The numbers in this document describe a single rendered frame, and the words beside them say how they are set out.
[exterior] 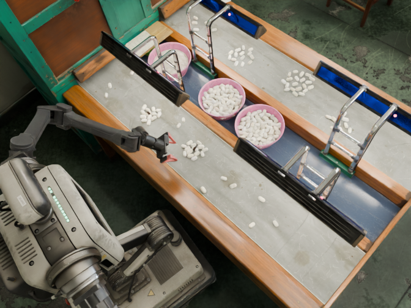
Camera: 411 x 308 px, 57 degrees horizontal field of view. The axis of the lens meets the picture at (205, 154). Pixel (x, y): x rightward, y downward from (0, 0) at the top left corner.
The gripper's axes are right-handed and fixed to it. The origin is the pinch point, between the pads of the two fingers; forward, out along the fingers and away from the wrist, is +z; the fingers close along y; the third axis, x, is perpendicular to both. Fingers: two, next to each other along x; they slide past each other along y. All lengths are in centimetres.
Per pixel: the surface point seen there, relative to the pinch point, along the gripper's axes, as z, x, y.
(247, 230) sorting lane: 32, 11, 39
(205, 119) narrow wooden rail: 21.7, 3.5, -25.5
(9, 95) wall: -32, -149, -113
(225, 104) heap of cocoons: 32.1, 11.6, -35.6
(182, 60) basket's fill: 18, -5, -73
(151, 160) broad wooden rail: 2.2, -20.2, -4.9
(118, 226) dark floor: 36, -100, 1
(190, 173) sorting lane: 16.4, -7.0, 4.6
